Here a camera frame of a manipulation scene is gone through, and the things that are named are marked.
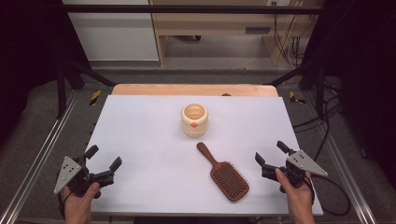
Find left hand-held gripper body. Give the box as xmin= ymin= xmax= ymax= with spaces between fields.
xmin=53 ymin=155 xmax=115 ymax=200

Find person's right hand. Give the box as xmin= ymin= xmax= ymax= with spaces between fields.
xmin=275 ymin=167 xmax=317 ymax=224

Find yellow black tape marker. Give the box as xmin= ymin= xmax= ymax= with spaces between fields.
xmin=289 ymin=91 xmax=307 ymax=105
xmin=89 ymin=90 xmax=103 ymax=106

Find brown wooden hairbrush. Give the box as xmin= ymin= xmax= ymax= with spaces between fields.
xmin=196 ymin=141 xmax=250 ymax=203

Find bundle of desk cables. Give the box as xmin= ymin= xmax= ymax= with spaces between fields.
xmin=271 ymin=1 xmax=314 ymax=68

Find grey power strip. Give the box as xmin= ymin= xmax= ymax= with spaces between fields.
xmin=245 ymin=26 xmax=272 ymax=35

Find aluminium floor rail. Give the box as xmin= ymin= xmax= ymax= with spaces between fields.
xmin=303 ymin=92 xmax=378 ymax=224
xmin=0 ymin=90 xmax=79 ymax=224

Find beige wooden desk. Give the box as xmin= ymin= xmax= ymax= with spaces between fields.
xmin=148 ymin=0 xmax=325 ymax=67

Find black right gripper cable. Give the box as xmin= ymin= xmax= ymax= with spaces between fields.
xmin=306 ymin=173 xmax=352 ymax=217

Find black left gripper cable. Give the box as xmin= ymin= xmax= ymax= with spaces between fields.
xmin=57 ymin=190 xmax=73 ymax=218

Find white board sheet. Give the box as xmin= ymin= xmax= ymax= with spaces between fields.
xmin=60 ymin=94 xmax=325 ymax=217

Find black curtain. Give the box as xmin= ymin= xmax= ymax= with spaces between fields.
xmin=0 ymin=0 xmax=92 ymax=148
xmin=302 ymin=0 xmax=396 ymax=183

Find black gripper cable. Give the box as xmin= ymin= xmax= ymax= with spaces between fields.
xmin=57 ymin=190 xmax=73 ymax=218
xmin=306 ymin=173 xmax=352 ymax=217

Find black floor cables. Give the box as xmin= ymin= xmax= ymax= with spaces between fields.
xmin=292 ymin=79 xmax=344 ymax=162

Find cream round cup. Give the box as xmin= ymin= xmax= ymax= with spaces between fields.
xmin=180 ymin=103 xmax=209 ymax=138

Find office chair base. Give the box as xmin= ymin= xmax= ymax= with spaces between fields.
xmin=172 ymin=35 xmax=203 ymax=42

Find person's left hand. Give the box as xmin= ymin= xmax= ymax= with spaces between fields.
xmin=61 ymin=182 xmax=101 ymax=224

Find light wooden table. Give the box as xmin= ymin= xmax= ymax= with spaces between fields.
xmin=111 ymin=83 xmax=279 ymax=97

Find white cabinet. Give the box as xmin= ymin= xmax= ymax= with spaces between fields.
xmin=62 ymin=0 xmax=160 ymax=62

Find black horizontal frame bar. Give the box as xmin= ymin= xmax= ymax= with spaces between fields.
xmin=62 ymin=4 xmax=325 ymax=14

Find black metal stand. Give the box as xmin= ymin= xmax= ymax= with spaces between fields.
xmin=55 ymin=54 xmax=119 ymax=119
xmin=266 ymin=57 xmax=329 ymax=119

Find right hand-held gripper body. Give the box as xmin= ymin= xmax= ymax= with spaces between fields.
xmin=261 ymin=149 xmax=329 ymax=194

